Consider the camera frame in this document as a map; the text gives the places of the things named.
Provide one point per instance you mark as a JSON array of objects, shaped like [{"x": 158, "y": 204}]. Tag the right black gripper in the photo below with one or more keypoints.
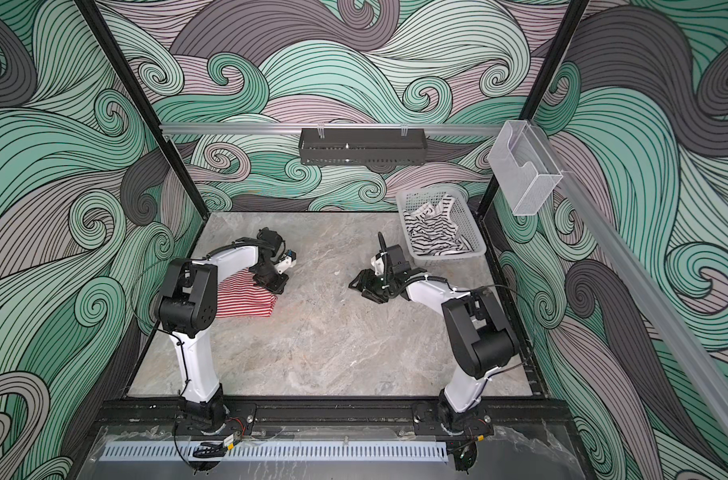
[{"x": 365, "y": 283}]

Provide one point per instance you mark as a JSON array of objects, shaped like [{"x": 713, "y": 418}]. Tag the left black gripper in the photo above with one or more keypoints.
[{"x": 277, "y": 288}]

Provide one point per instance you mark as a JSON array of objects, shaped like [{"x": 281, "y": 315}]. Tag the red white striped tank top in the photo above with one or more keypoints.
[{"x": 240, "y": 296}]

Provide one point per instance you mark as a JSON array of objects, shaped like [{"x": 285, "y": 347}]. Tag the black white striped tank top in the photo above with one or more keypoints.
[{"x": 432, "y": 232}]

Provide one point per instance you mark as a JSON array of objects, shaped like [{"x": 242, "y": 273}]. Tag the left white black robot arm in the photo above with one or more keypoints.
[{"x": 187, "y": 309}]

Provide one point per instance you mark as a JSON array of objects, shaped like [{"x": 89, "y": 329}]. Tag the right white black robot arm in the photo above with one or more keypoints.
[{"x": 481, "y": 338}]

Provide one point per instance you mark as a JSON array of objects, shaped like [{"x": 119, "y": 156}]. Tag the white plastic laundry basket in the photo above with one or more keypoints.
[{"x": 408, "y": 201}]

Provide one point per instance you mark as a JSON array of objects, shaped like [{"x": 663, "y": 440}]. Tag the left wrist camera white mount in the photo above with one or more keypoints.
[{"x": 287, "y": 260}]

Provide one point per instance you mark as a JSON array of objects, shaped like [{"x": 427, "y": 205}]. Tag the black wall mounted tray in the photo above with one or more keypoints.
[{"x": 362, "y": 147}]

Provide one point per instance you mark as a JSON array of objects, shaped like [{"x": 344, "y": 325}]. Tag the aluminium wall rail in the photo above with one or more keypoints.
[{"x": 258, "y": 128}]

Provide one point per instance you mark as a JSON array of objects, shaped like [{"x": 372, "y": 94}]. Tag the white slotted cable duct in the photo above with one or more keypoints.
[{"x": 393, "y": 451}]

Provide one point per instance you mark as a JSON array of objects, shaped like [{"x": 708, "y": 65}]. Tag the clear plastic wall bin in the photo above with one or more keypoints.
[{"x": 524, "y": 164}]

